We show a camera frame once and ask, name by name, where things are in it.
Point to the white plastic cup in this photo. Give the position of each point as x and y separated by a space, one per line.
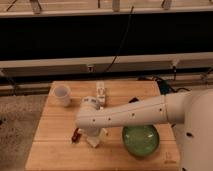
62 94

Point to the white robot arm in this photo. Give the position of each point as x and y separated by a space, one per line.
192 108

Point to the red chili pepper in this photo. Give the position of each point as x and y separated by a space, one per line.
76 136

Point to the white metal rail frame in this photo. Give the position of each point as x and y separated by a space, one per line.
44 67

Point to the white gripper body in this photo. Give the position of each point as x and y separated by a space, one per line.
94 136

